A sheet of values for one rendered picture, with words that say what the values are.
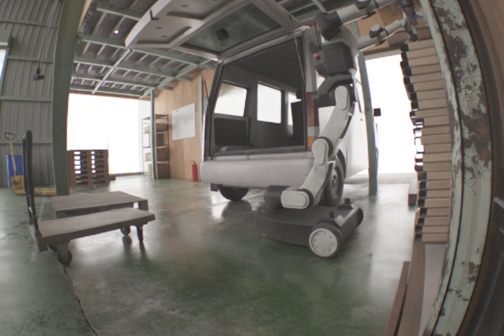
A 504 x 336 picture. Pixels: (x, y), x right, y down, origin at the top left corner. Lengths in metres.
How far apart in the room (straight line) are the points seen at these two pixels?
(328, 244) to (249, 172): 1.14
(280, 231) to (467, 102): 1.29
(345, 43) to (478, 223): 1.25
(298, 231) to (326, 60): 1.02
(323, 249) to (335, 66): 1.03
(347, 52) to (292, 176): 1.05
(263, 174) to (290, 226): 0.76
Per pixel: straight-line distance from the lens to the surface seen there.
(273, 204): 1.62
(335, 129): 1.41
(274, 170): 1.98
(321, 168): 1.41
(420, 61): 1.29
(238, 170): 2.22
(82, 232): 1.48
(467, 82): 0.37
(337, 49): 1.44
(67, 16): 5.21
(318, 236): 1.29
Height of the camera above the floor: 0.58
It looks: 2 degrees up
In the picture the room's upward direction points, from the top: 3 degrees counter-clockwise
